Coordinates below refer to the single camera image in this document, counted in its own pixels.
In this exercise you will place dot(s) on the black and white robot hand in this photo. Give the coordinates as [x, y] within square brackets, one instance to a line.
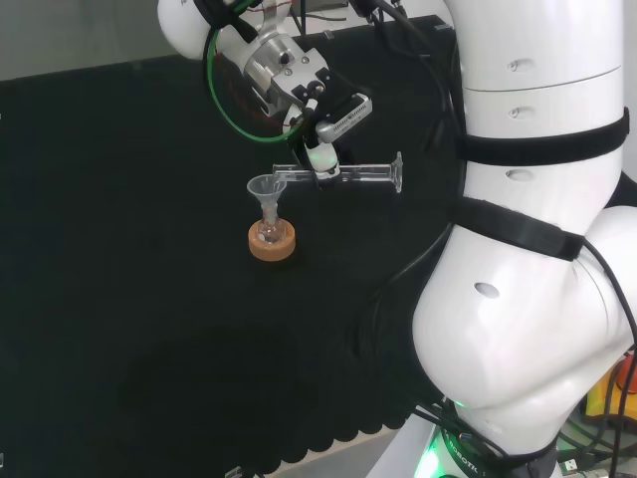
[323, 157]

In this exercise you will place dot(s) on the clear glass graduated cylinder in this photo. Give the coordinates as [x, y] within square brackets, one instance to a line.
[369, 173]

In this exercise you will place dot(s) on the small glass round-bottom flask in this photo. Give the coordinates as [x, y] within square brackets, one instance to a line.
[271, 231]

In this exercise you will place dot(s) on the clear plastic funnel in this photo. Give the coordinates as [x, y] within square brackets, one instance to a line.
[266, 188]

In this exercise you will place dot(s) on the black bench cloth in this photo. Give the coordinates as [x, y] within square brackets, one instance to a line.
[149, 249]

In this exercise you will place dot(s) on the yellow stop button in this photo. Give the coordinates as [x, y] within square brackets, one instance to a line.
[597, 403]

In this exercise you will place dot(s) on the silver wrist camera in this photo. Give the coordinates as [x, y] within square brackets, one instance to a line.
[348, 117]

